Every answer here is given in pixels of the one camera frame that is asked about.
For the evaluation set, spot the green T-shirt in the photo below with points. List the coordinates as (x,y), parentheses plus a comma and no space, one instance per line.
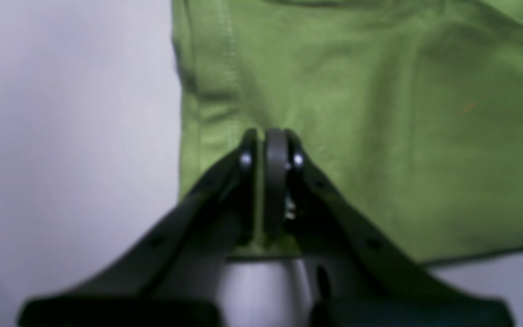
(412,108)

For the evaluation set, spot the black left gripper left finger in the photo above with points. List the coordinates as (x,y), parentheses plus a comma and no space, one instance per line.
(170,277)

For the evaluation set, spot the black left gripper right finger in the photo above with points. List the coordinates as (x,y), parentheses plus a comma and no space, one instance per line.
(357,276)

